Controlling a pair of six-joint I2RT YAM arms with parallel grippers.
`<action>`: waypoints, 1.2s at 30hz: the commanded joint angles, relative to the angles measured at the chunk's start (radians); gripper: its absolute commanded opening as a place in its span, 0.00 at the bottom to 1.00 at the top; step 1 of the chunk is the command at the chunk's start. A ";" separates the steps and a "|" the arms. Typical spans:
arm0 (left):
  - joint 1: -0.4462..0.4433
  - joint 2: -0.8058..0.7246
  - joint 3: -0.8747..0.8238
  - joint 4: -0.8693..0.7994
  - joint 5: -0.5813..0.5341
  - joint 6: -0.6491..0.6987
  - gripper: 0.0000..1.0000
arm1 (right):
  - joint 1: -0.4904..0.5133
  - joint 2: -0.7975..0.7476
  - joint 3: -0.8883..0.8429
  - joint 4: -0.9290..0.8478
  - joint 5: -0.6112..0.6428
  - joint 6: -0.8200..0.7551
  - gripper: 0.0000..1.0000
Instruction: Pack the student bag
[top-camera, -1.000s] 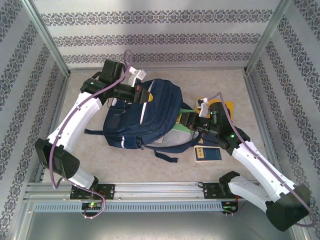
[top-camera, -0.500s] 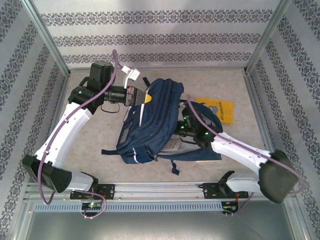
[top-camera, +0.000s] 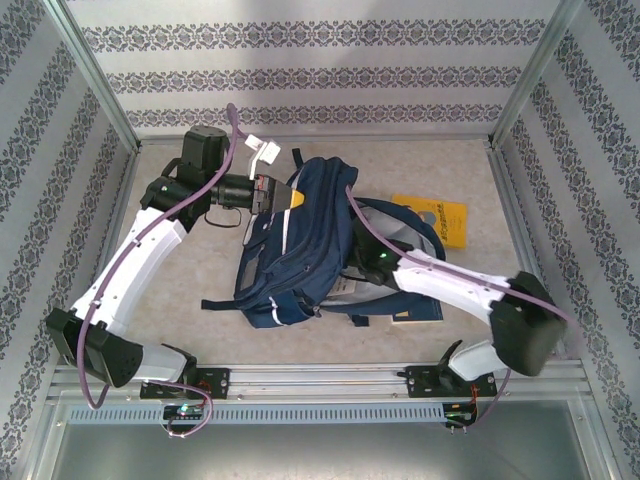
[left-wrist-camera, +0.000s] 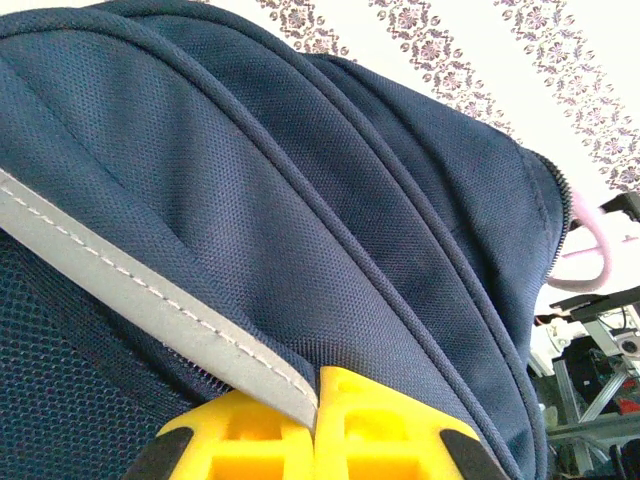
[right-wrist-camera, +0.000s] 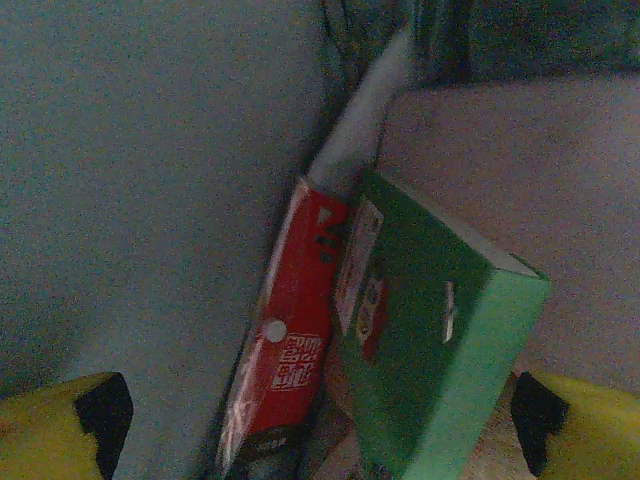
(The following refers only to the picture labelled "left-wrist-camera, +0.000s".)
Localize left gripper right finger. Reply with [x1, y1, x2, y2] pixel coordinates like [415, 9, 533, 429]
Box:
[313, 366, 511, 480]

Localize background aluminium frame rig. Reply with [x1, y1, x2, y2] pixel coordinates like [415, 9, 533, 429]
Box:
[528, 288, 640, 479]

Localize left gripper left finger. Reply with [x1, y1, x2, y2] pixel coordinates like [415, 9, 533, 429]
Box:
[122, 388, 317, 480]

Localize navy blue backpack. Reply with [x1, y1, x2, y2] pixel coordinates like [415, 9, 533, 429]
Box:
[0, 0, 574, 480]

